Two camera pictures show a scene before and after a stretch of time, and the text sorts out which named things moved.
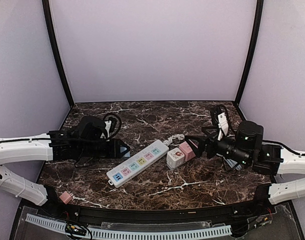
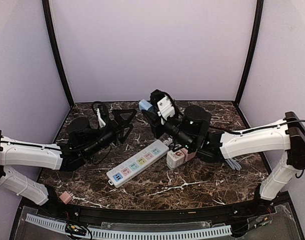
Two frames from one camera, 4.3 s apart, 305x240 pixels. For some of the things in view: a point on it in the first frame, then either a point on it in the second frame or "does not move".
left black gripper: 112,148 to 116,127
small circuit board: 76,229 does not move
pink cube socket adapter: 187,151 does not move
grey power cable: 233,164 does not move
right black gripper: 209,146 to 158,122
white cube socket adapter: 175,157 does not move
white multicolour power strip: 120,173 does not move
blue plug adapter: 125,152 to 144,105
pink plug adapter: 65,197 does not move
